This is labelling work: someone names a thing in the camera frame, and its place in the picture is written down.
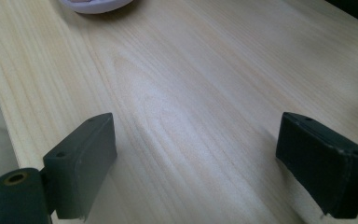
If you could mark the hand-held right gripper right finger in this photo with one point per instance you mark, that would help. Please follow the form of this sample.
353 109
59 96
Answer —
320 161

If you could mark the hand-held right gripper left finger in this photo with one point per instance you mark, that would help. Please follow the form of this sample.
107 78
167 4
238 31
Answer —
80 161

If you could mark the lavender star sandal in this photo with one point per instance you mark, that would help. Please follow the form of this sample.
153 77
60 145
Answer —
94 6

